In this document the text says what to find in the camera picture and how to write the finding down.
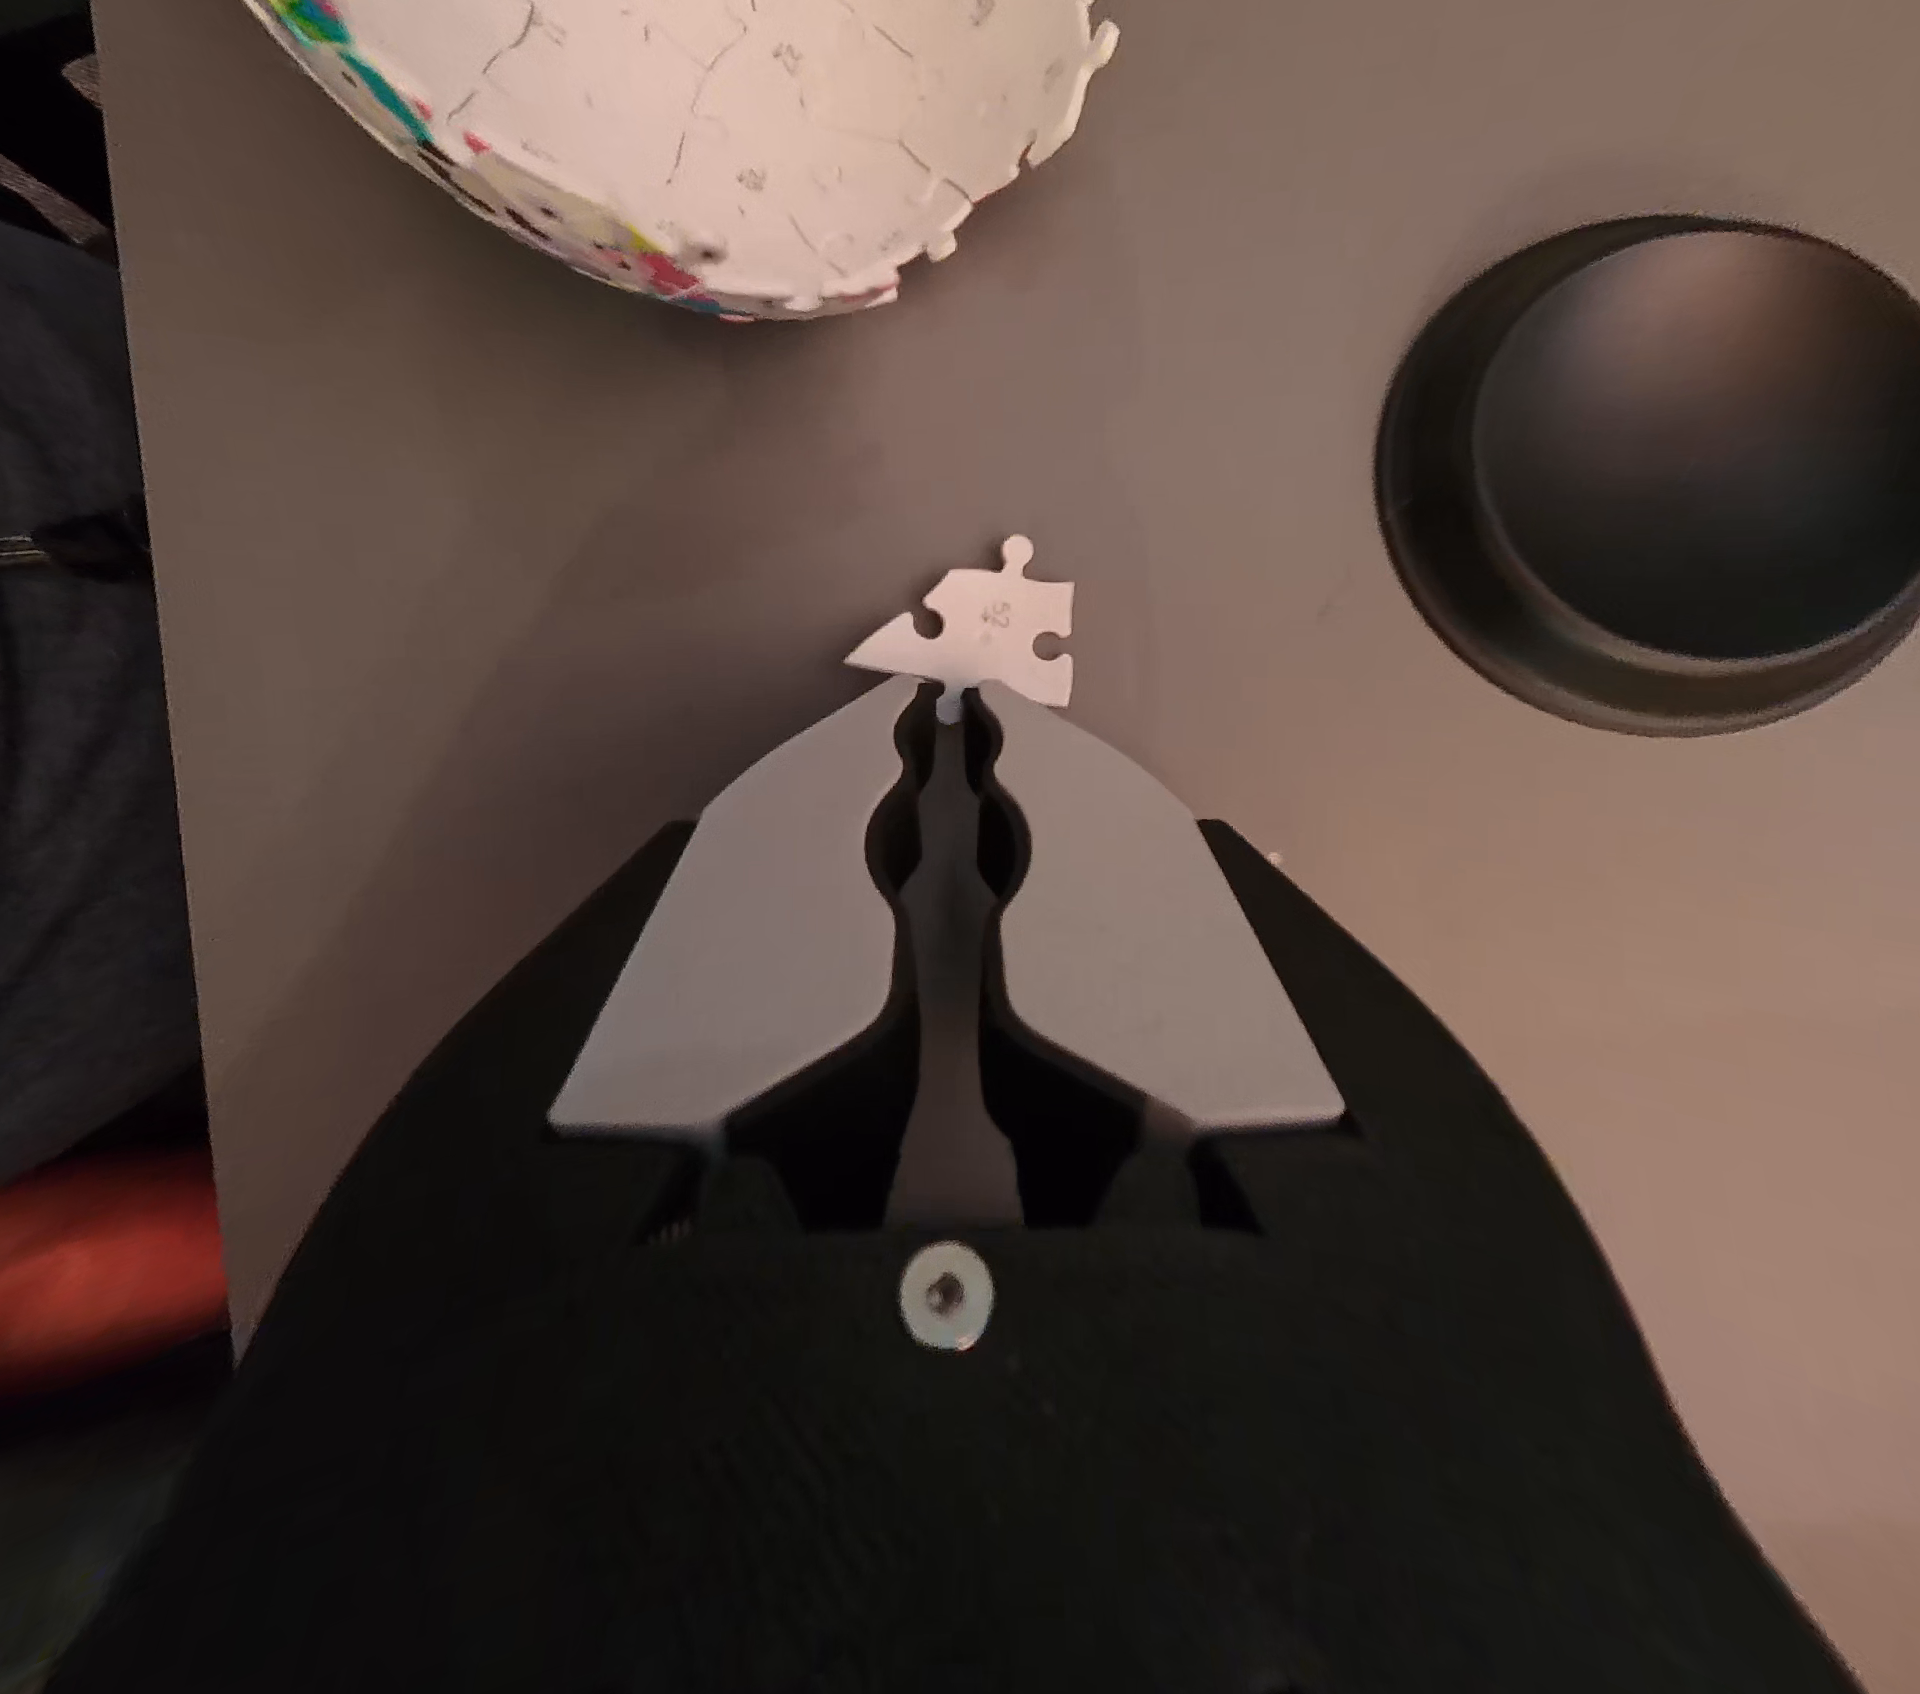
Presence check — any red rounded object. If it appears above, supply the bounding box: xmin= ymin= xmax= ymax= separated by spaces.
xmin=0 ymin=1145 xmax=237 ymax=1403

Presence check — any white puzzle piece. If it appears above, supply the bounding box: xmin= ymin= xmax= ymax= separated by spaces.
xmin=843 ymin=531 xmax=1081 ymax=726

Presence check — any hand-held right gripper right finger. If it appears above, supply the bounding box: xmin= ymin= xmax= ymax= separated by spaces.
xmin=962 ymin=691 xmax=1349 ymax=1227

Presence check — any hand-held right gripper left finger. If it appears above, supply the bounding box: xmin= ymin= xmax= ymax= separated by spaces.
xmin=547 ymin=678 xmax=942 ymax=1227

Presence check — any dark blue clothing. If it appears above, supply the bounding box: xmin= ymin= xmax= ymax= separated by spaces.
xmin=0 ymin=215 xmax=210 ymax=1194

